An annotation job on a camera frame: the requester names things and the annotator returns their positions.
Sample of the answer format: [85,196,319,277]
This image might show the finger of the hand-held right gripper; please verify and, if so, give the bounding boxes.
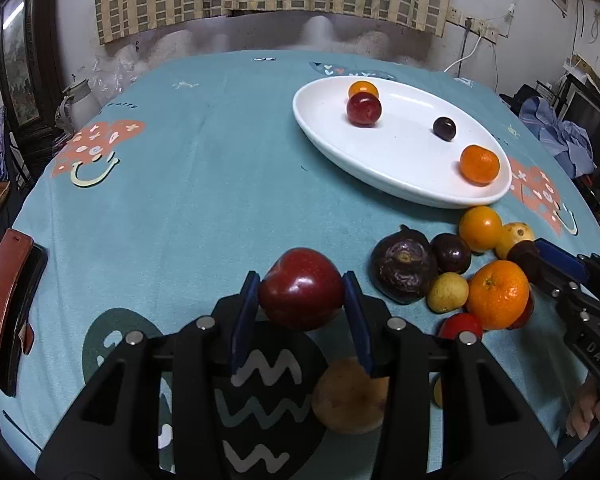
[522,255,600,321]
[534,237,600,306]

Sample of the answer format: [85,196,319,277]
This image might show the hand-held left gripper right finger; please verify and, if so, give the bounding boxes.
[342,271,566,480]

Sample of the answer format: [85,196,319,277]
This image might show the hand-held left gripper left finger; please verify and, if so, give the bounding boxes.
[35,271,261,480]

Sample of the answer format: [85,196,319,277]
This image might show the small red plum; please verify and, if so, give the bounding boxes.
[510,290,536,330]

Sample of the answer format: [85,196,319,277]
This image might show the large orange tangerine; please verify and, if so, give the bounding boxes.
[466,259,531,331]

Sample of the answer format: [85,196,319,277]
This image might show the red apple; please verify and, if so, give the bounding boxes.
[258,247,346,332]

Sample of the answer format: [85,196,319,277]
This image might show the large dark purple fig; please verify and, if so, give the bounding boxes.
[370,225,439,305]

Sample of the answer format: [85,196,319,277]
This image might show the brown pear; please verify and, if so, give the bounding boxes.
[311,356,391,435]

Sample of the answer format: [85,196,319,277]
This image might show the yellow-orange tangerine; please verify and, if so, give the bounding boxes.
[458,205,504,253]

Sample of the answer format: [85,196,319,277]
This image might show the red cherry tomato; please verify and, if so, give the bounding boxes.
[437,312,484,341]

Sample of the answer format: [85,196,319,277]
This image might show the white oval plate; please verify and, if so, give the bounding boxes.
[292,76,512,209]

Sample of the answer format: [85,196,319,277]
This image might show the person's right hand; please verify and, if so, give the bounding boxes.
[565,374,600,441]

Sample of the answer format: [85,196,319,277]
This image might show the blue crumpled clothes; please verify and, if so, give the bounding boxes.
[520,96,596,178]

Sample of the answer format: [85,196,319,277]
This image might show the black monitor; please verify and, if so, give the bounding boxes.
[562,72,600,161]

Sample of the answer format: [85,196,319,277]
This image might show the black hat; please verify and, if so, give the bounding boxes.
[500,85,543,113]

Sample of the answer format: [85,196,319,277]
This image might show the small orange tangerine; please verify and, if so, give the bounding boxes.
[348,80,380,102]

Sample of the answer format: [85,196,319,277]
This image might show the brown leather phone case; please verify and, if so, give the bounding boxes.
[0,228,48,397]

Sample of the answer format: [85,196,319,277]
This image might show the white lidded jug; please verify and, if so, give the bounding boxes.
[55,78,103,133]

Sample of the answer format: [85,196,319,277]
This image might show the clear plastic bags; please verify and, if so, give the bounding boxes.
[77,55,141,106]

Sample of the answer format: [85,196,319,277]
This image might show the dark framed picture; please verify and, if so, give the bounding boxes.
[0,0,63,126]

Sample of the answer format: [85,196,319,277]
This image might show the white power cable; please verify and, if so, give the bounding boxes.
[442,35,482,73]

